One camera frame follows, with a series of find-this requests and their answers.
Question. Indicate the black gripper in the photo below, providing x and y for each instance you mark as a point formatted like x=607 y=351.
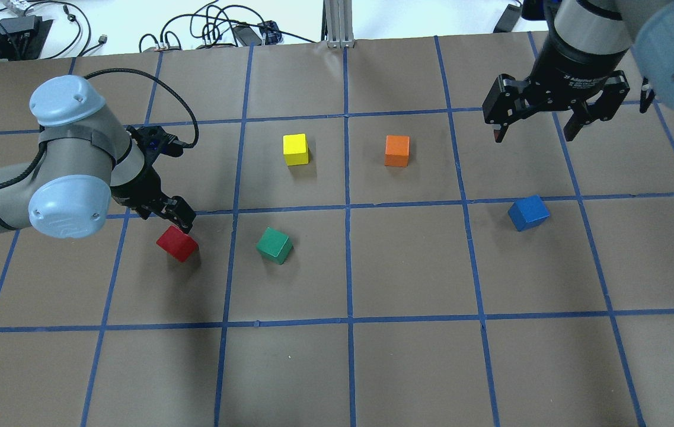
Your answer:
x=574 y=66
x=138 y=188

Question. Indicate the red wooden block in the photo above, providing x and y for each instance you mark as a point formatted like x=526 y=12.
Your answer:
x=177 y=244

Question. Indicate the green wooden block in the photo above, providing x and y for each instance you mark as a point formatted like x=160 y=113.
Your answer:
x=274 y=246

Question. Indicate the blue wooden block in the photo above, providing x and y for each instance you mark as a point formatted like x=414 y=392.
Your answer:
x=528 y=213

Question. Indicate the yellow wooden block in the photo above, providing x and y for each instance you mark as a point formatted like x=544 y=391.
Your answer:
x=295 y=149

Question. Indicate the orange wooden block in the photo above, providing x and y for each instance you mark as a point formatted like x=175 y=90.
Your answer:
x=397 y=151

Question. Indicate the black power adapter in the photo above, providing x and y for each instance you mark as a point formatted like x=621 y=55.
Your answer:
x=508 y=19

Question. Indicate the brown grid paper mat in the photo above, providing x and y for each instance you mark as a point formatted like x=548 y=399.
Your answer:
x=408 y=299

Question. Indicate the aluminium frame post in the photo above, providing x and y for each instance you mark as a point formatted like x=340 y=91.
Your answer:
x=337 y=24

